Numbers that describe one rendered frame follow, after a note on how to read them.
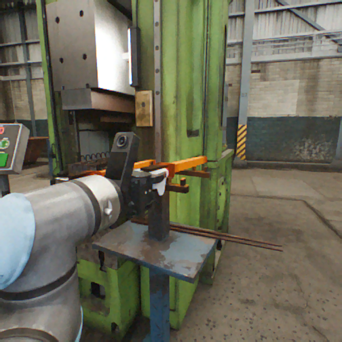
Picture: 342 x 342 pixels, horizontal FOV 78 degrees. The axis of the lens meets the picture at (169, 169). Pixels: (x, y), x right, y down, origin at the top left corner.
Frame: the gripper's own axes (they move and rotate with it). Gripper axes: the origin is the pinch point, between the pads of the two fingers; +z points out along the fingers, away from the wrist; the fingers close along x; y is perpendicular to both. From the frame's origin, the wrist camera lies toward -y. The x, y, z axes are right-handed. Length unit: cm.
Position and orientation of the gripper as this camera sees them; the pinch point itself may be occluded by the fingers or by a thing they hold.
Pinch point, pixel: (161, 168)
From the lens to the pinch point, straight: 53.0
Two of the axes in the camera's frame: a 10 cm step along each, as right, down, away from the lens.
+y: -0.2, 9.8, 2.0
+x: 8.8, 1.1, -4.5
